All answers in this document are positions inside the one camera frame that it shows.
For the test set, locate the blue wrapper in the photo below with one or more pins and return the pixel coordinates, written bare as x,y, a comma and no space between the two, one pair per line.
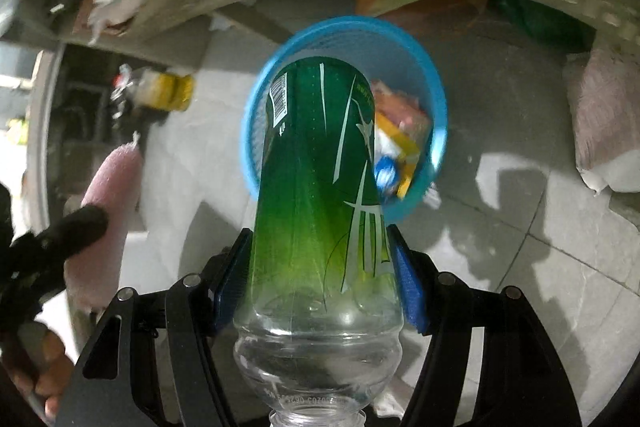
386,174

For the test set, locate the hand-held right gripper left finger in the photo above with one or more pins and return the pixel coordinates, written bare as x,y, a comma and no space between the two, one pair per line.
230,287

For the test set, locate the pale pink plastic bag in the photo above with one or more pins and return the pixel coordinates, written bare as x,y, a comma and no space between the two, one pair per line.
605,117

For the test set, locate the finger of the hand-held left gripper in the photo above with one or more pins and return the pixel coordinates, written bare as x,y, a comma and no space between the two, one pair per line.
75,229

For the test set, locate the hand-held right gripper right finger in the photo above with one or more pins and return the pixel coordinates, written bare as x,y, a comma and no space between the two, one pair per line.
407,287

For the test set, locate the pink sponge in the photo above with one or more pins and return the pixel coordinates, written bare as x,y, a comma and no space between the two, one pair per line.
107,197

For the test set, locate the green plastic bottle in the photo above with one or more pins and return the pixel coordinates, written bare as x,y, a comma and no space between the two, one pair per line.
310,207

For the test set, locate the cooking oil bottle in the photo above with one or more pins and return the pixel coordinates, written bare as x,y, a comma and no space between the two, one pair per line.
165,89

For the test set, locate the blue plastic basket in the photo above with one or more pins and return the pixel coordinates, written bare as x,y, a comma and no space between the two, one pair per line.
345,29

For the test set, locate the person's left hand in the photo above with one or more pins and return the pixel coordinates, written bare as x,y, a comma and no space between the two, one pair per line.
45,372

